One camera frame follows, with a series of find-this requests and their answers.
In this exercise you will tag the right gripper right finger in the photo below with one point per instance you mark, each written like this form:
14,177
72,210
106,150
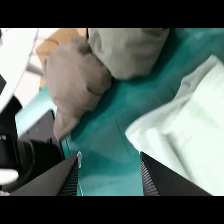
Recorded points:
163,181

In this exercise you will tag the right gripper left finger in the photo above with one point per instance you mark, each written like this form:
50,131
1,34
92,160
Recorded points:
63,181

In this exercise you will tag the mauve grey garment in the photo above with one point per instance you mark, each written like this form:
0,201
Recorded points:
75,86

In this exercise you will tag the white garment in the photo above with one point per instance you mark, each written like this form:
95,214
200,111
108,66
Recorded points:
190,133

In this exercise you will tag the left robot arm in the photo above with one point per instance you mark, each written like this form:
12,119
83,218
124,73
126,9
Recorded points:
13,63

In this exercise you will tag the khaki garment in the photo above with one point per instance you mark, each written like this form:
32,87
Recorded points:
130,50

